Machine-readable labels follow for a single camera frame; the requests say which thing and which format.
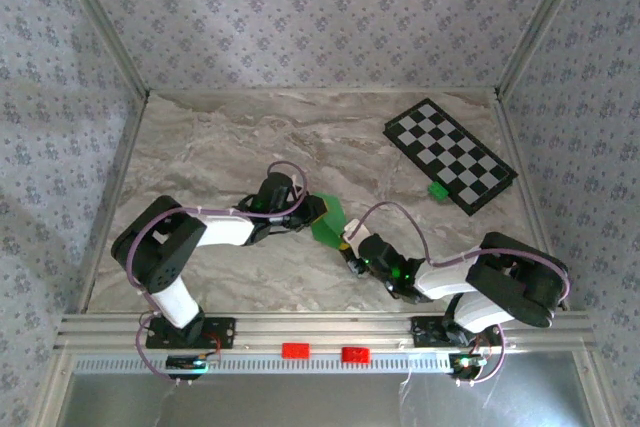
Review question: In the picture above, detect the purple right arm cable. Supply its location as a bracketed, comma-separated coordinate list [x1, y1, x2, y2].
[352, 201, 572, 388]

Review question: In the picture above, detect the aluminium table side rail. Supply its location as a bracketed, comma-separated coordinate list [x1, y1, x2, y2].
[77, 91, 151, 316]
[492, 89, 569, 313]

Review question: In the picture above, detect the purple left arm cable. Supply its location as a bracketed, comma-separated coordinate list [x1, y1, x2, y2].
[127, 161, 307, 388]

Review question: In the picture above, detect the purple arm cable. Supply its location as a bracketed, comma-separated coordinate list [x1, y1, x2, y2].
[352, 201, 572, 388]
[127, 161, 307, 388]

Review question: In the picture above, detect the aluminium corner post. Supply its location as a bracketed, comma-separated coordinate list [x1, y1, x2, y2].
[48, 0, 152, 101]
[494, 0, 599, 101]

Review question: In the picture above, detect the black white checkerboard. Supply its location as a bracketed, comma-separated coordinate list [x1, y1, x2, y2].
[382, 97, 520, 218]

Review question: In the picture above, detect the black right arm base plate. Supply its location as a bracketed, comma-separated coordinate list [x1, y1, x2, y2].
[410, 315, 501, 349]

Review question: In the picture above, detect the grey slotted cable duct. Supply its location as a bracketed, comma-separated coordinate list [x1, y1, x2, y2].
[72, 351, 454, 377]

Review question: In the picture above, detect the grey sheet metal panel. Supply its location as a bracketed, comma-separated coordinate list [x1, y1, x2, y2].
[64, 371, 591, 427]

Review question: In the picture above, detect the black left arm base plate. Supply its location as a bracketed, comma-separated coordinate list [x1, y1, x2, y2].
[144, 315, 237, 351]

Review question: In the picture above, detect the aluminium front rail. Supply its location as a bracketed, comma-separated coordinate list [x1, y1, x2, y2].
[53, 311, 596, 351]

